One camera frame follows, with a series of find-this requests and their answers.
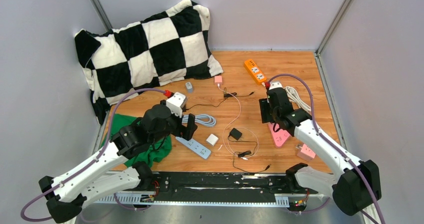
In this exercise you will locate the black adapter with thin cable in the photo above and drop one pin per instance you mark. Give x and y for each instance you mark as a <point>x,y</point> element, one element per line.
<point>226,96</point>

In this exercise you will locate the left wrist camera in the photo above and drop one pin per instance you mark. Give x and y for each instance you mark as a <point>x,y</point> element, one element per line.
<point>175,103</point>

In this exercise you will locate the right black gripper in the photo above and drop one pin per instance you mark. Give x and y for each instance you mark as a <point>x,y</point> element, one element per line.
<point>265,107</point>

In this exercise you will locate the light blue power strip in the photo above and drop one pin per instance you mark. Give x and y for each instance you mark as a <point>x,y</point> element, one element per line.
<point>196,147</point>

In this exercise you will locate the orange power strip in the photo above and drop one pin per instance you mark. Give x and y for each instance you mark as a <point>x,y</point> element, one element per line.
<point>253,70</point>

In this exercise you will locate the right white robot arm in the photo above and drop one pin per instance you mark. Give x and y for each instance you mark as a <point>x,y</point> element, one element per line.
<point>352,184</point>

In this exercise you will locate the pink cube socket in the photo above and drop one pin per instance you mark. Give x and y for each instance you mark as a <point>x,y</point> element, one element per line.
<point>304,152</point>

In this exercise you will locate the white cube charger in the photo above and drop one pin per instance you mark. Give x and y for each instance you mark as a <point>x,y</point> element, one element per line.
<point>212,139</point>

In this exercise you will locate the grey blue small charger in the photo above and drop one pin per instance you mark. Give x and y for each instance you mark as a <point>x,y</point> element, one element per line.
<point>189,87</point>

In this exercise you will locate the green cloth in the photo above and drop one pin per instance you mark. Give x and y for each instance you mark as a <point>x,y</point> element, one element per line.
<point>156,153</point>

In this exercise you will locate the pink usb charger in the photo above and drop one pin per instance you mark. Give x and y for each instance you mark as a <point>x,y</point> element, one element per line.
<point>218,80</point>

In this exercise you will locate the pink power strip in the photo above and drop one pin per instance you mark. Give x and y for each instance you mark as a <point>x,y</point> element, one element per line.
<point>279,135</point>

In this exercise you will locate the black white checkered pillow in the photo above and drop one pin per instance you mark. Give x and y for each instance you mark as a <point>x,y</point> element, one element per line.
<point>166,47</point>

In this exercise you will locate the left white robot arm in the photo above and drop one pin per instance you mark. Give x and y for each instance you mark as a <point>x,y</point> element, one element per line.
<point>78,188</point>

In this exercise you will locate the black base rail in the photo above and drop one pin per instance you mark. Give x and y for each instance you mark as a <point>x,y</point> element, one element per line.
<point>215,190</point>

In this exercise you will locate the black tp-link power adapter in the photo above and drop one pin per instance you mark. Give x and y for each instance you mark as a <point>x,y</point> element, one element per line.
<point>235,135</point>

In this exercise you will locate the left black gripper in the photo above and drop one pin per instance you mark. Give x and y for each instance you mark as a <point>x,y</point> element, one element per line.
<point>187,131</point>

